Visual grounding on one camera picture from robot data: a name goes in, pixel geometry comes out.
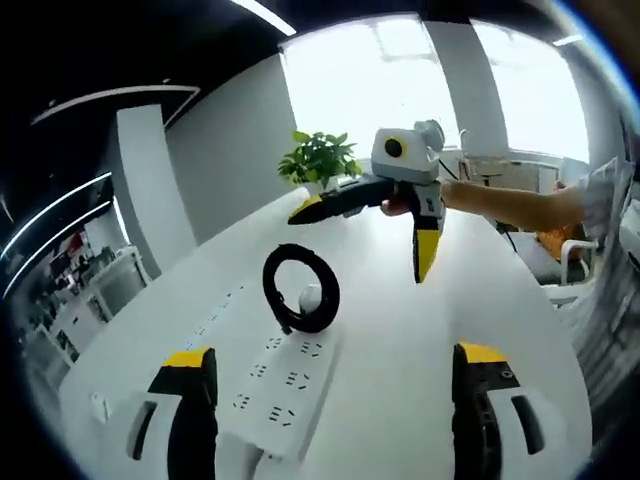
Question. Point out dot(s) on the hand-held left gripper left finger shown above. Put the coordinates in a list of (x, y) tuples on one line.
[(190, 425)]

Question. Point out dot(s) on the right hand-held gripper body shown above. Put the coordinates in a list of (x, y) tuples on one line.
[(410, 160)]

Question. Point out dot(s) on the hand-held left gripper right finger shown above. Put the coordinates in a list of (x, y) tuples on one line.
[(475, 430)]

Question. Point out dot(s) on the white power strip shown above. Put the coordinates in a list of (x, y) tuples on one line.
[(280, 395)]

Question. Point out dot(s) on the white charger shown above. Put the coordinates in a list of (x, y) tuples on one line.
[(310, 299)]

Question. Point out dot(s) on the white desk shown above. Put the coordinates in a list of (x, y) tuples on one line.
[(390, 360)]

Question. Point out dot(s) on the person's right hand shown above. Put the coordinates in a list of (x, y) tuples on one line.
[(396, 207)]

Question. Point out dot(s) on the potted green plant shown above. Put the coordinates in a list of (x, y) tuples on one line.
[(320, 160)]

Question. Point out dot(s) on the white office chair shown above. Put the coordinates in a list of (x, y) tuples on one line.
[(570, 270)]

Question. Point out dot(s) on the row of office workstations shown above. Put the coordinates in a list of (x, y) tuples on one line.
[(85, 295)]

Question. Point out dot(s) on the person's striped shirt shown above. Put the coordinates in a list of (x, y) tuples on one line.
[(610, 280)]

